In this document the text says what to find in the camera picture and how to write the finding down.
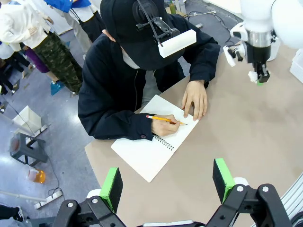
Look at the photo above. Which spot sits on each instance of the orange bottle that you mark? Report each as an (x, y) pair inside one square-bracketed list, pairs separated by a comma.
[(39, 177)]

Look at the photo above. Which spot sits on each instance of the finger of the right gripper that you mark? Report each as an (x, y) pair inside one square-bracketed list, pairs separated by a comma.
[(257, 67), (264, 73)]

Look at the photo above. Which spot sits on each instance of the black baseball cap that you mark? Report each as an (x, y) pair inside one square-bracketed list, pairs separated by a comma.
[(123, 28)]

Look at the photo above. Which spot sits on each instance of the white paper ball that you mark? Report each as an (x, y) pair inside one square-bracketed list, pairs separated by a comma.
[(252, 76)]

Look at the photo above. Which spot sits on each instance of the person's right forearm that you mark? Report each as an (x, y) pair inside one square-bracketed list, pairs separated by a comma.
[(123, 125)]

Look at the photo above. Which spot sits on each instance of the grey plastic stool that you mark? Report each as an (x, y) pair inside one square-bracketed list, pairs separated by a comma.
[(30, 139)]

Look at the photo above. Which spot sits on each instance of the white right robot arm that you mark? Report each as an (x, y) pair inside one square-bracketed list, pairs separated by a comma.
[(260, 14)]

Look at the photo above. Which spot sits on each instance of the yellow pencil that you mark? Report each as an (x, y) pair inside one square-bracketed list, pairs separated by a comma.
[(158, 118)]

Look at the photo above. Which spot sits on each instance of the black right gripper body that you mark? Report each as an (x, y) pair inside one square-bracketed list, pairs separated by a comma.
[(259, 54)]

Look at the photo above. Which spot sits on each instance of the person in black jacket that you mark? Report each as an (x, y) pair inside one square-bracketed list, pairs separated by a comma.
[(106, 94)]

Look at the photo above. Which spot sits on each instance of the white head-mounted camera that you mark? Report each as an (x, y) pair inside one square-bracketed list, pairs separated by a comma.
[(177, 45)]

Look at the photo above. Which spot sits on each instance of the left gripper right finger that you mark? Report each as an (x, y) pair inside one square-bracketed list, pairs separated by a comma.
[(225, 179)]

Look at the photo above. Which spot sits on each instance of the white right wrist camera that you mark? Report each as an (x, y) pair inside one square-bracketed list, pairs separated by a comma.
[(229, 56)]

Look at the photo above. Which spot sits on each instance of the black wristwatch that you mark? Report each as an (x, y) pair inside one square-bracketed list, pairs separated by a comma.
[(206, 84)]

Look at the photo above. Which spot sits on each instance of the green bottle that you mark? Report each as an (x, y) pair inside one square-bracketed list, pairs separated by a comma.
[(172, 7)]

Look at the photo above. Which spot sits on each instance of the white spiral notebook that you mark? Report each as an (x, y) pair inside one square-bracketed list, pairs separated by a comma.
[(146, 158)]

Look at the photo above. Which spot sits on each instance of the black and white sneaker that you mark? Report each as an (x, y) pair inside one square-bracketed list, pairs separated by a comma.
[(19, 214)]

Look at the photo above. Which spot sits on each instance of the black head camera mount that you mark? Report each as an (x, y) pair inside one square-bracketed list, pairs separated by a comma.
[(165, 27)]

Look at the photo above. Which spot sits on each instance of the white lidded trash bin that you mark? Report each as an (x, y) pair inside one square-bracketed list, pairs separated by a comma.
[(275, 50)]

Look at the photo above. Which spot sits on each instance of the person's left hand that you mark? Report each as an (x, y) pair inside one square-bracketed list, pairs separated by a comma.
[(196, 94)]

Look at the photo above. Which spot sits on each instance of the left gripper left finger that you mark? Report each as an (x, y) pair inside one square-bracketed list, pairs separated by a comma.
[(111, 189)]

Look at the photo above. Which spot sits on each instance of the white power strip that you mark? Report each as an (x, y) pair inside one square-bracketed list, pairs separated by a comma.
[(49, 199)]

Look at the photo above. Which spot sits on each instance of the mannequin in cream cardigan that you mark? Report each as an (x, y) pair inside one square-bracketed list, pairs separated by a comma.
[(21, 26)]

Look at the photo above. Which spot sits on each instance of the person's right hand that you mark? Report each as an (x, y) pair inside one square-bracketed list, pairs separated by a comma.
[(165, 126)]

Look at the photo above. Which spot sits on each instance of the mannequin in blue shirt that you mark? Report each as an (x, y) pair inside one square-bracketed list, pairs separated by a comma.
[(64, 4)]

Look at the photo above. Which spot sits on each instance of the white storage box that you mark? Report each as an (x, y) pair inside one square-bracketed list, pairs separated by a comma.
[(28, 118)]

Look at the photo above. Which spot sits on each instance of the person's left forearm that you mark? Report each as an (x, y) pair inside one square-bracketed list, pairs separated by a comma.
[(206, 63)]

